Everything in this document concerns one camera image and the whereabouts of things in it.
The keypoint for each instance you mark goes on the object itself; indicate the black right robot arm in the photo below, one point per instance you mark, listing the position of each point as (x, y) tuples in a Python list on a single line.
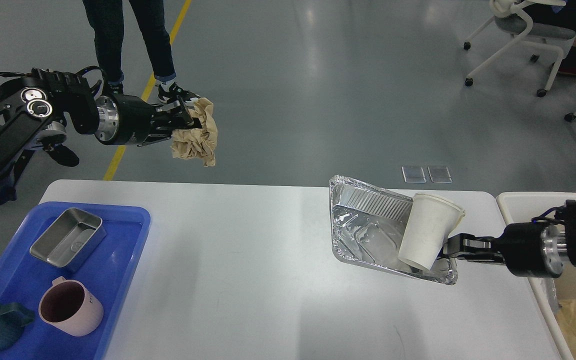
[(564, 218)]

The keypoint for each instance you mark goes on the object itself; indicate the plastic bag in bin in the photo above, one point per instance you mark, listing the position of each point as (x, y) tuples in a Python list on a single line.
[(549, 288)]

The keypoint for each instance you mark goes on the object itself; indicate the white plastic bin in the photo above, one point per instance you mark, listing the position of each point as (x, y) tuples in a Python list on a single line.
[(520, 207)]

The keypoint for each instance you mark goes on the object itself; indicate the white paper cup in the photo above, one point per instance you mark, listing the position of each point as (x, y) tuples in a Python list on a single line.
[(432, 218)]

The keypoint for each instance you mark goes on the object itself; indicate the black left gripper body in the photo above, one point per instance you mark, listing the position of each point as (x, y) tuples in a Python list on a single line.
[(122, 118)]

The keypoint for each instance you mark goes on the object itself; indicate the aluminium foil tray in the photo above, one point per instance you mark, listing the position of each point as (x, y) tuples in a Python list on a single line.
[(367, 227)]

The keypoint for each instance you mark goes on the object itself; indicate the floor outlet plate left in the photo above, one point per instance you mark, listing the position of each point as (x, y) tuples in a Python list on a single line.
[(413, 174)]

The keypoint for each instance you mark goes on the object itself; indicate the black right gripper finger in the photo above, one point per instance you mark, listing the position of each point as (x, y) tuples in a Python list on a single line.
[(482, 258), (469, 243)]

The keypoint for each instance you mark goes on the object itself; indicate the pink mug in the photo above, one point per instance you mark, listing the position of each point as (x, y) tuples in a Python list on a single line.
[(70, 307)]

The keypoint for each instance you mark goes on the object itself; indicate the floor outlet plate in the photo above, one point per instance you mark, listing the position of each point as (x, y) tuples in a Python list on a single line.
[(440, 174), (413, 174)]

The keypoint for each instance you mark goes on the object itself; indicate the stainless steel rectangular container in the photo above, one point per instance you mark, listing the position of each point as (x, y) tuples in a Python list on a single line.
[(70, 240)]

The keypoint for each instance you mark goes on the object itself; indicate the floor outlet plate right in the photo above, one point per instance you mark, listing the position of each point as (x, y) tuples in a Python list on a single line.
[(440, 174)]

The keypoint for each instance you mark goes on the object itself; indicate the blue plastic tray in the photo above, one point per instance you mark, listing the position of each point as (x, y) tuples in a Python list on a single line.
[(106, 273)]

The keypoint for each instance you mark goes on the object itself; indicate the grey office chair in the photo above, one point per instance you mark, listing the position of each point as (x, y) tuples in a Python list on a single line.
[(510, 17)]

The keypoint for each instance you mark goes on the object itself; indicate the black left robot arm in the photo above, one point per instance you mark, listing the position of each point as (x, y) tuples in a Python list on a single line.
[(32, 108)]

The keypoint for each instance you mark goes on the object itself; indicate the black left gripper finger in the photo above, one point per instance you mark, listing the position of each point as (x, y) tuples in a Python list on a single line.
[(174, 115), (153, 137)]

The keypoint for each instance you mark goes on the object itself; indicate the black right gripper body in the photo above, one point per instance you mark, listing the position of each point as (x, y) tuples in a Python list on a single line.
[(533, 250)]

